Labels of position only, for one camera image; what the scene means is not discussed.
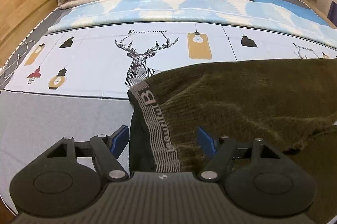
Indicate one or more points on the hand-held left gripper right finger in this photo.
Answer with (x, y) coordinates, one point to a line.
(206, 142)

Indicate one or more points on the purple object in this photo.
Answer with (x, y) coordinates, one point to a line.
(333, 13)

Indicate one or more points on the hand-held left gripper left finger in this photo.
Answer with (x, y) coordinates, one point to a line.
(119, 141)

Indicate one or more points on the blue patterned blanket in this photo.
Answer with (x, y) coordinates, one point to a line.
(184, 10)

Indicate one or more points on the deer print bed sheet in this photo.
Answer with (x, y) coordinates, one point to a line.
(92, 68)

